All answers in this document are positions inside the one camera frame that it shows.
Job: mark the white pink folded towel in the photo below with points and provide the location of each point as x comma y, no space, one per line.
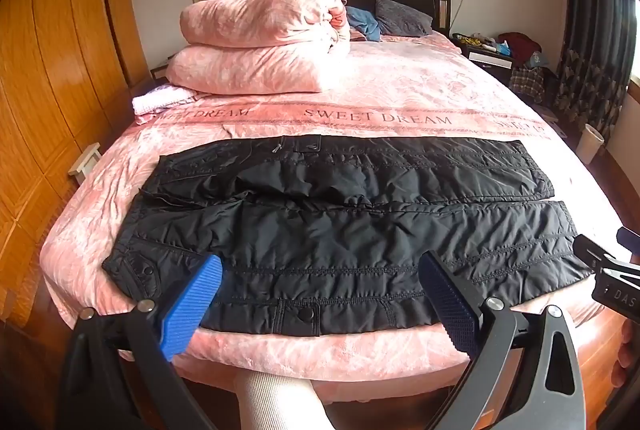
160,100

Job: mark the black padded pants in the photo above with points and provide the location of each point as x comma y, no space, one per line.
325,235

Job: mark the plaid bag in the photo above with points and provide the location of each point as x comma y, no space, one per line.
526,84

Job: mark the red cloth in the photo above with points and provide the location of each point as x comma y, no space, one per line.
520,44

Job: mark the white trash bin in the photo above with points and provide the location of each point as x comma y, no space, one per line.
590,142

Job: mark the blue cloth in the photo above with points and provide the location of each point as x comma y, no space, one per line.
362,22

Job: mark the folded pink quilt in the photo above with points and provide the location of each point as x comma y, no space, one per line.
260,17

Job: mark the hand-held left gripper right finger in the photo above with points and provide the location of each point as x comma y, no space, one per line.
447,305

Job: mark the grey pillow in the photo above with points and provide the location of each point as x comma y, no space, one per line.
402,17

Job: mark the person's white trouser leg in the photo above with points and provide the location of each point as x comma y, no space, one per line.
285,402

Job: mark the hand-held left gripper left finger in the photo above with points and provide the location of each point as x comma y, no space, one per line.
192,305

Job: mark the white small stool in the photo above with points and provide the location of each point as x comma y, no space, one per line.
85,162

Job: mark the orange wooden wardrobe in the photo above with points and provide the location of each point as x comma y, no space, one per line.
55,70

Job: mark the cluttered dark nightstand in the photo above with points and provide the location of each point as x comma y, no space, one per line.
487,60

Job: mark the pink leaf-patterned bed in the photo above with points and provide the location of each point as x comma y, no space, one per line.
375,80

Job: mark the dark patterned curtain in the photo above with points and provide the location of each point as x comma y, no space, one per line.
595,25

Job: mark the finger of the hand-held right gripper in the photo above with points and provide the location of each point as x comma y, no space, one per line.
630,240
592,252

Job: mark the person's right hand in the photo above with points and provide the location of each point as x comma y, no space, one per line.
631,345

